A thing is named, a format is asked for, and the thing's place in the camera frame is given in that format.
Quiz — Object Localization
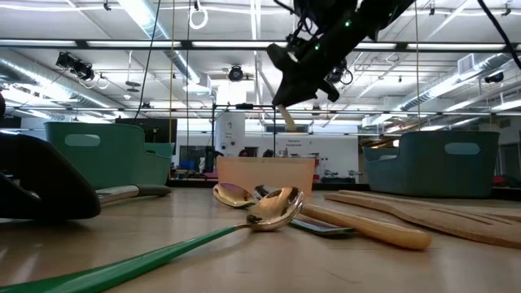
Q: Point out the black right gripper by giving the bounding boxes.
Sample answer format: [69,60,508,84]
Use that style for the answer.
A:
[266,15,360,107]

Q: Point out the knife with yellow handle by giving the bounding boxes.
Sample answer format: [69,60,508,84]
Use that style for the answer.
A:
[277,103,298,133]

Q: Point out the gold spoon green handle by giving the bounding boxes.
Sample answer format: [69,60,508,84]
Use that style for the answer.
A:
[0,186,306,293]

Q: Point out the wooden slotted spatula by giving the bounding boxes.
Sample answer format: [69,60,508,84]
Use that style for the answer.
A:
[322,191,521,251]
[338,188,521,225]

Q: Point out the silver spoon orange handle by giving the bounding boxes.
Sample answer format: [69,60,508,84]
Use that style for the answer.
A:
[252,184,434,251]

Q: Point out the black slotted spatula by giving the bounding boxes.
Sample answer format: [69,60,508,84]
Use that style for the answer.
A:
[0,131,173,221]

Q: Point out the orange plastic tray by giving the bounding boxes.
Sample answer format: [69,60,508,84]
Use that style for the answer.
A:
[216,155,317,197]

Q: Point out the black monitor screen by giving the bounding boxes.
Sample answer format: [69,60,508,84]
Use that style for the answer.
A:
[114,117,178,144]

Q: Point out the blue-grey plastic bin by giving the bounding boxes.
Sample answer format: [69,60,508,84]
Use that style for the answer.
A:
[362,129,501,199]

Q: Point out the green plastic bin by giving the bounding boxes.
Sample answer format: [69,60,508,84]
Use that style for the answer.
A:
[43,120,177,192]

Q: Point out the black spotlight cluster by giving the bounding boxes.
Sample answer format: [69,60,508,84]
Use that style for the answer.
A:
[55,50,96,81]

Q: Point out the black metal stand frame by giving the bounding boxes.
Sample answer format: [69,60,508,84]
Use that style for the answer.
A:
[210,103,278,181]

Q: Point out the black ceiling camera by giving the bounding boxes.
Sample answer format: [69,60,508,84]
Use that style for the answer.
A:
[227,64,245,83]

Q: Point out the black overhead frame beam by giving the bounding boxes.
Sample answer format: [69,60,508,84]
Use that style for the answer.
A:
[0,37,521,52]

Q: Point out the white hanging cable loop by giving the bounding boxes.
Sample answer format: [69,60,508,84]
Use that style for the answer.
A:
[187,5,210,31]

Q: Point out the black hanging cable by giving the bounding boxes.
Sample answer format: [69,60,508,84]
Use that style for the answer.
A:
[131,0,163,125]

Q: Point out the silver air duct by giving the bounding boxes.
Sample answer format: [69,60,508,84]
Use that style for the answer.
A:
[400,52,512,113]
[0,56,116,112]

